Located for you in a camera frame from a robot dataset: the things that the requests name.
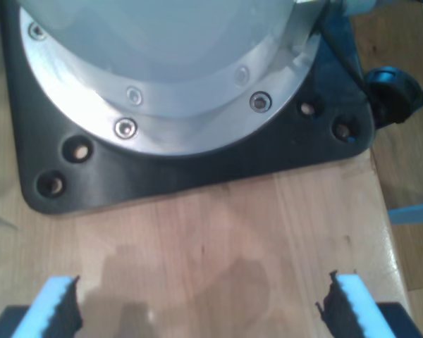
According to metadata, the pale blue bar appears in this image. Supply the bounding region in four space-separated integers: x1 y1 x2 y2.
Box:
386 201 423 225

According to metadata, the black caster wheel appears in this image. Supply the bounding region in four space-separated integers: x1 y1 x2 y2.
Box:
363 65 423 126

